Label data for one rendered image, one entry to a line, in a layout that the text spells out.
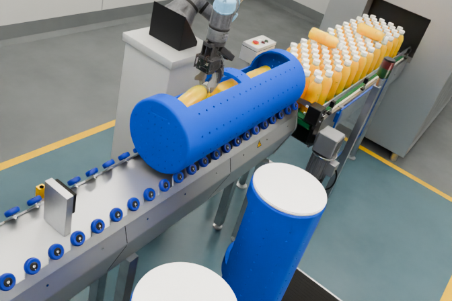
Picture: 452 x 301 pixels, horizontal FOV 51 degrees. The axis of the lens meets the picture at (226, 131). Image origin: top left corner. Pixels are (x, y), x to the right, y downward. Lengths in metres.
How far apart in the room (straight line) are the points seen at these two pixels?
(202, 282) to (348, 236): 2.09
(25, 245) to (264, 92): 1.06
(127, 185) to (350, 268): 1.78
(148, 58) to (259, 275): 1.07
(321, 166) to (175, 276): 1.43
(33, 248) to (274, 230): 0.77
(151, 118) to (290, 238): 0.64
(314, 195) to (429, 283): 1.74
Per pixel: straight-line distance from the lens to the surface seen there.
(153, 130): 1.68
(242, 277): 1.89
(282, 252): 1.76
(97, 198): 1.66
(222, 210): 2.85
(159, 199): 1.69
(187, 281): 1.32
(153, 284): 1.30
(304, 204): 1.68
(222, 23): 1.64
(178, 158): 1.65
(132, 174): 1.76
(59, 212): 1.49
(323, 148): 2.51
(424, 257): 3.51
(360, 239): 3.34
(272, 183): 1.72
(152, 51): 2.16
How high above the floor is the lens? 2.06
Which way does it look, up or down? 32 degrees down
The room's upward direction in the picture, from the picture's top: 16 degrees clockwise
